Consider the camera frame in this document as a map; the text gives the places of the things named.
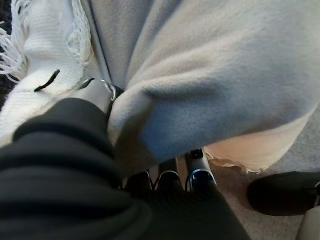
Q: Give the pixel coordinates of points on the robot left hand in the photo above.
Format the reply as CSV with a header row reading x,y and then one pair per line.
x,y
62,175

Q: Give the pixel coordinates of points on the white cushion with fringe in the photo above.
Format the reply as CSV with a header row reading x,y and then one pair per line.
x,y
200,75

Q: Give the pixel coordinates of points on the dark round object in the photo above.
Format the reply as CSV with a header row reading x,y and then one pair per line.
x,y
280,192

